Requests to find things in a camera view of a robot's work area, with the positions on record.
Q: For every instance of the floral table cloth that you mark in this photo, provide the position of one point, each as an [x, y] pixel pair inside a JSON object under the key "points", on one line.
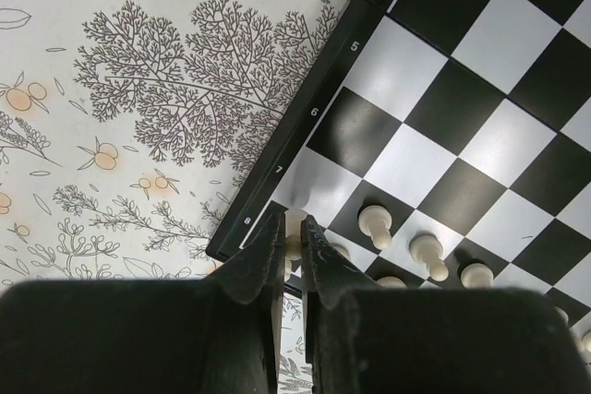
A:
{"points": [[128, 127]]}

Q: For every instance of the black white chess board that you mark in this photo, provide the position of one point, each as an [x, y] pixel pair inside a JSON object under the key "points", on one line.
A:
{"points": [[466, 119]]}

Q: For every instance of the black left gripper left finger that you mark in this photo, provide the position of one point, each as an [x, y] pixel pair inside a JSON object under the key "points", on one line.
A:
{"points": [[220, 334]]}

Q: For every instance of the white chess piece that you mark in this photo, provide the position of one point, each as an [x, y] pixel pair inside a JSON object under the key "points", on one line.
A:
{"points": [[427, 251], [375, 222], [391, 282], [342, 251], [476, 276]]}

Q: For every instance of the white chess pawn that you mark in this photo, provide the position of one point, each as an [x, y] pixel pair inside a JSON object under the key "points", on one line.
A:
{"points": [[293, 219]]}

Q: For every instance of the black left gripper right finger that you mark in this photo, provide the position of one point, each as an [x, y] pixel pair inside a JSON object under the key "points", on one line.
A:
{"points": [[364, 338]]}

